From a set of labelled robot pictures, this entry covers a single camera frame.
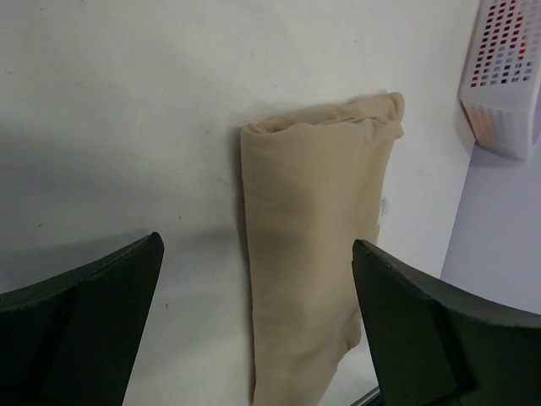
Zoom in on beige t shirt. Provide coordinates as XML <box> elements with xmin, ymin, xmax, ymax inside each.
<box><xmin>240</xmin><ymin>93</ymin><xmax>405</xmax><ymax>405</ymax></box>

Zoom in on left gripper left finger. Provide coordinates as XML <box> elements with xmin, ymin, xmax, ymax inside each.
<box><xmin>1</xmin><ymin>233</ymin><xmax>164</xmax><ymax>405</ymax></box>

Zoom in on aluminium frame rail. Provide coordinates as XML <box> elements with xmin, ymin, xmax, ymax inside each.
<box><xmin>340</xmin><ymin>385</ymin><xmax>381</xmax><ymax>406</ymax></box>

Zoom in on red rolled t shirt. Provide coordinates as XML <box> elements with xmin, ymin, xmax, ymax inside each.
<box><xmin>469</xmin><ymin>1</ymin><xmax>540</xmax><ymax>88</ymax></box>

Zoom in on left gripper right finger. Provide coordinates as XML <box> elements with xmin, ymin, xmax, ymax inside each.
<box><xmin>352</xmin><ymin>240</ymin><xmax>540</xmax><ymax>405</ymax></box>

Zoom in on white plastic basket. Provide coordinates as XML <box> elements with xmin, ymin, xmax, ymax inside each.
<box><xmin>459</xmin><ymin>0</ymin><xmax>540</xmax><ymax>161</ymax></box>

